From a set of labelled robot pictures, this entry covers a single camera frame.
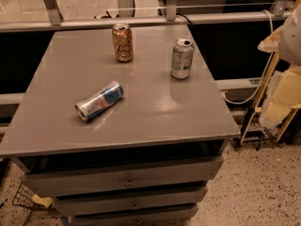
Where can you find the brown gold soda can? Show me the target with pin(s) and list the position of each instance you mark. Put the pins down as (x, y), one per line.
(122, 42)

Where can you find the bottom grey drawer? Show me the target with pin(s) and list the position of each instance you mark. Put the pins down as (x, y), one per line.
(130, 218)

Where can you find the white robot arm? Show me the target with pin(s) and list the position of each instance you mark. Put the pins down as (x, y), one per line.
(286, 39)

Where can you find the grey drawer cabinet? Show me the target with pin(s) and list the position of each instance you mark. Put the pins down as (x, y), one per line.
(157, 119)

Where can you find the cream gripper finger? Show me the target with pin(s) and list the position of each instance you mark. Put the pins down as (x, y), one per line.
(270, 44)

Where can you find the grey drawer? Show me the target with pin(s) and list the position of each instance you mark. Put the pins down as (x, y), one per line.
(130, 218)
(83, 181)
(131, 201)

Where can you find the blue silver redbull can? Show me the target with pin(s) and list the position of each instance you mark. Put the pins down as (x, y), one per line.
(91, 107)

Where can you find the top grey drawer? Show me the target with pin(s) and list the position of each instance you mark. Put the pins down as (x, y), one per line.
(83, 181)

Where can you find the metal railing frame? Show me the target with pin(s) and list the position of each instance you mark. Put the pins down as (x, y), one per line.
(39, 15)

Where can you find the yellow wheeled cart frame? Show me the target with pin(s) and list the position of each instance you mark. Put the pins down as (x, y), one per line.
(276, 99)

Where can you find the black wire basket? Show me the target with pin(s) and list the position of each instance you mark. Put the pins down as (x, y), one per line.
(23, 197)

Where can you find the middle grey drawer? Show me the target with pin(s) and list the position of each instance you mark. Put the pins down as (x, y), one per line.
(131, 201)

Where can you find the silver green 7up can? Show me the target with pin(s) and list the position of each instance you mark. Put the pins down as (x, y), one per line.
(182, 57)

